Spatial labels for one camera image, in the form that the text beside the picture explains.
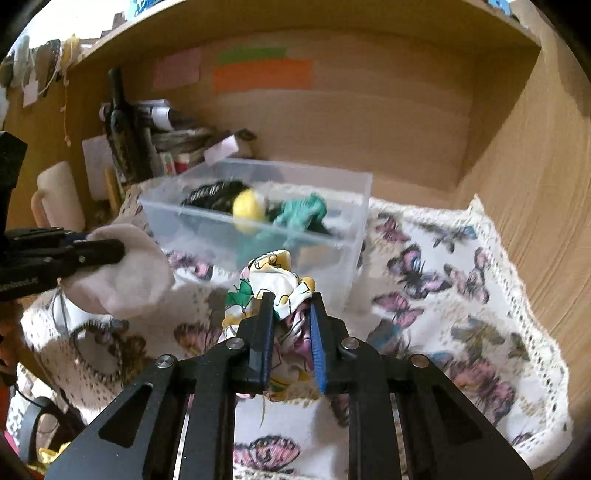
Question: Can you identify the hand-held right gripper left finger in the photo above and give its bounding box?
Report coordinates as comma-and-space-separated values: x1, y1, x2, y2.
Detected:
45, 292, 277, 480

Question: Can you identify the dark glass bottle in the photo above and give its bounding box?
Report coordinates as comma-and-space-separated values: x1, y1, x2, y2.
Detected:
105, 68, 154, 185

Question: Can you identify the yellow soft ball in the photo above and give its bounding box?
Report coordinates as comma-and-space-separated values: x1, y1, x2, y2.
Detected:
232, 188, 267, 233

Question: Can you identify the cream mug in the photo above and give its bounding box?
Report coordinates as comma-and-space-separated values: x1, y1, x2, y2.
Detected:
31, 161, 87, 232

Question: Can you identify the floral patterned cloth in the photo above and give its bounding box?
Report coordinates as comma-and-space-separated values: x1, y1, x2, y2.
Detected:
217, 250, 324, 393

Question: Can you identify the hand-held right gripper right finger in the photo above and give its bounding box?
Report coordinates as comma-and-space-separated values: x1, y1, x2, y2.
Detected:
309, 292, 535, 480

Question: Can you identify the clear plastic box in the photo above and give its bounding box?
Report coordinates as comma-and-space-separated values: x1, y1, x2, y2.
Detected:
139, 158, 374, 311

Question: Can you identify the orange sticky note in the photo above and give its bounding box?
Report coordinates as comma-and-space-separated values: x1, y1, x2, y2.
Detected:
211, 59, 313, 93

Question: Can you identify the black knitted cloth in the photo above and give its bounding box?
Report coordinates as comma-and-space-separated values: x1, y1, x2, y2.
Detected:
180, 180, 252, 214

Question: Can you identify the leopard print hair tie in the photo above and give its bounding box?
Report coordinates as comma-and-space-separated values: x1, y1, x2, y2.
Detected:
70, 320, 132, 383

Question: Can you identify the white paper sheet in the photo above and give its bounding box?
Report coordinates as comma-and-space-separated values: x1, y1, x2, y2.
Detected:
82, 135, 114, 201

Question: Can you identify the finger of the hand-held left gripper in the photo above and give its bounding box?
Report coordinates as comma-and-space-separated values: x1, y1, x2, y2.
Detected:
55, 232, 126, 280

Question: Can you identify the stack of papers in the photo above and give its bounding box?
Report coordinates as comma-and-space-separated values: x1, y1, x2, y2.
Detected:
134, 99, 257, 176

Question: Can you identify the white sock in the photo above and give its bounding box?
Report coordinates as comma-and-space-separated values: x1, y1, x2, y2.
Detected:
60, 223, 176, 320

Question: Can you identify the pink sticky note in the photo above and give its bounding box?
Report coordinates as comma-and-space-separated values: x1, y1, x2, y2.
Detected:
153, 47, 203, 89

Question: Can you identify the green cloth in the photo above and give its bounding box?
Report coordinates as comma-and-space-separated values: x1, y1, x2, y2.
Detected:
238, 194, 334, 264

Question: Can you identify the green sticky note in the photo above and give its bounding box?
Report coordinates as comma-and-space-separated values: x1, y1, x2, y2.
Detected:
218, 47, 287, 64

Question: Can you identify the wooden shelf unit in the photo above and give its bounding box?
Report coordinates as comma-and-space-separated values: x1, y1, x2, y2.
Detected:
0, 0, 591, 480

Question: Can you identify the butterfly print lace cloth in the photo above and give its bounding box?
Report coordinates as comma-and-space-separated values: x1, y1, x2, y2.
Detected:
21, 182, 573, 480

